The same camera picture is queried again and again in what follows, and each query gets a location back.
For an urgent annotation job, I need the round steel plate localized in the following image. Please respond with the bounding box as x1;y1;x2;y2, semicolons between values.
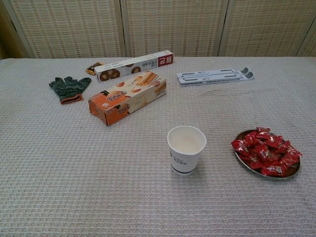
234;129;301;178

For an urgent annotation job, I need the brown chocolate wrapper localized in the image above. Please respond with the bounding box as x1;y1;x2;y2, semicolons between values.
85;61;105;76

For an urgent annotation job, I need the folded white laptop stand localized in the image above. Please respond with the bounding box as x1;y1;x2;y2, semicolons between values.
176;67;255;87

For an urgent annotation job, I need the grey knit glove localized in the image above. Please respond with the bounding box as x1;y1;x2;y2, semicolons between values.
48;76;92;105

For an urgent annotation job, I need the bamboo folding screen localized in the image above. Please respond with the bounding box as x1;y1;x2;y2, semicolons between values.
0;0;316;59

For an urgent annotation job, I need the white paper cup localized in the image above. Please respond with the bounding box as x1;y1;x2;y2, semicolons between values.
167;125;207;176

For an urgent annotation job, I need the long white cookie box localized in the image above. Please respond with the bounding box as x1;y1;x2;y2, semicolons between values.
94;49;174;82

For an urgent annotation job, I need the orange biscuit box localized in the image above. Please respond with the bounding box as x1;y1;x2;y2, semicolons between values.
88;71;167;126

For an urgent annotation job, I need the beige woven tablecloth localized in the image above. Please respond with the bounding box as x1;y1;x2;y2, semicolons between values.
0;56;316;237

